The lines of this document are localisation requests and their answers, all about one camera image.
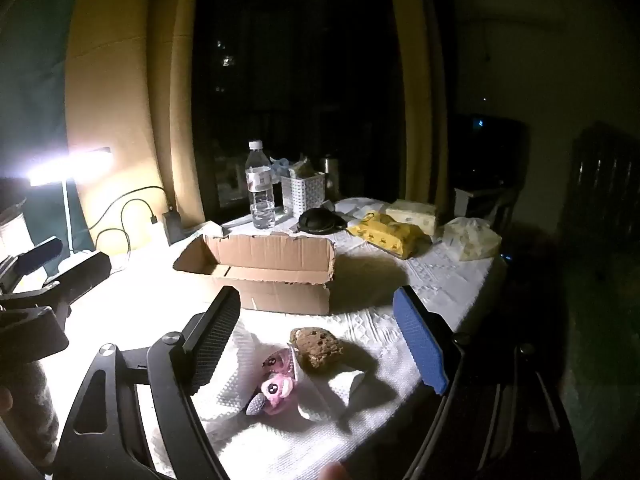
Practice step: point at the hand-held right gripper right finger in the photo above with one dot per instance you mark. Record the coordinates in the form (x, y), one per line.
(420, 345)

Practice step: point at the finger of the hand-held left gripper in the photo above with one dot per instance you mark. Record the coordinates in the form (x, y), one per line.
(39, 256)
(85, 267)

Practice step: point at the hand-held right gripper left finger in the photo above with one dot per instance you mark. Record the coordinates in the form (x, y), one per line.
(212, 345)

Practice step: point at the white waffle towel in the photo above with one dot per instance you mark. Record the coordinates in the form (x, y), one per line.
(230, 380)

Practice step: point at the grey dotted sock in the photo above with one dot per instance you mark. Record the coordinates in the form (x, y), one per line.
(255, 404)

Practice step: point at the pink plush toy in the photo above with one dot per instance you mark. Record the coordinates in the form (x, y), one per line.
(277, 385)

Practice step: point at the brown cardboard box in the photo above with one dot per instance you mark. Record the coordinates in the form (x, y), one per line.
(280, 300)

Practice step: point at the brown sponge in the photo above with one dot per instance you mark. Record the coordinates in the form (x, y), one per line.
(317, 350)

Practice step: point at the person's left forearm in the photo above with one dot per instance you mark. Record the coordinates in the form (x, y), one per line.
(37, 410)

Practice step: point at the person's right hand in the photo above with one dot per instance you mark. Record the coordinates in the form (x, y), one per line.
(334, 472)

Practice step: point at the white textured tablecloth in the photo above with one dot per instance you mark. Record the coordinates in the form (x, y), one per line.
(390, 330)

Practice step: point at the white cylindrical container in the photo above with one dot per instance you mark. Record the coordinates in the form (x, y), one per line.
(14, 232)

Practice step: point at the white desk lamp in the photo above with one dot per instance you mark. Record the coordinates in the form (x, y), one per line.
(70, 165)

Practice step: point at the black power adapter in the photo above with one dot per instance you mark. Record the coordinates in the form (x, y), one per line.
(173, 225)

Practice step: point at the yellow printed tissue packet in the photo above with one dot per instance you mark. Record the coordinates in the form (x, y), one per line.
(385, 235)

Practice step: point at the clear bag of tissues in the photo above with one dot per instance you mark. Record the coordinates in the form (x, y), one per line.
(472, 240)

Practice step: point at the pale yellow tissue pack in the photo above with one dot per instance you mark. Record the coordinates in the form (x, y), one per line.
(412, 215)

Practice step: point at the clear plastic water bottle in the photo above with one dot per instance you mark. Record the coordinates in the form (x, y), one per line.
(261, 195)

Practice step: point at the black round lid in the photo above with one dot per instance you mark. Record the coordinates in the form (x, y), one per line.
(317, 221)

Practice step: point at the dark green board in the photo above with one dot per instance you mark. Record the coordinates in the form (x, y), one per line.
(30, 85)

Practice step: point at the white perforated container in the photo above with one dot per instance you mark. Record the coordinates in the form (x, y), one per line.
(305, 192)

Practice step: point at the wide yellow curtain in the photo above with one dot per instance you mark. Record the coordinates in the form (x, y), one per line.
(120, 85)

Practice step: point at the metal thermos flask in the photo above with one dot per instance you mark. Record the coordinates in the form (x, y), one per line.
(331, 175)

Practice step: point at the small carton in container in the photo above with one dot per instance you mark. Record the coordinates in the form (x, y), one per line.
(302, 166)

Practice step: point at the dark rectangular furniture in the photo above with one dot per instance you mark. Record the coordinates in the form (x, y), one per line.
(492, 155)

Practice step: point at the dark radiator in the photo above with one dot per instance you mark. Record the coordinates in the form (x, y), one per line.
(605, 185)

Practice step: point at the narrow yellow curtain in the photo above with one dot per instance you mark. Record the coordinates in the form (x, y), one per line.
(415, 85)

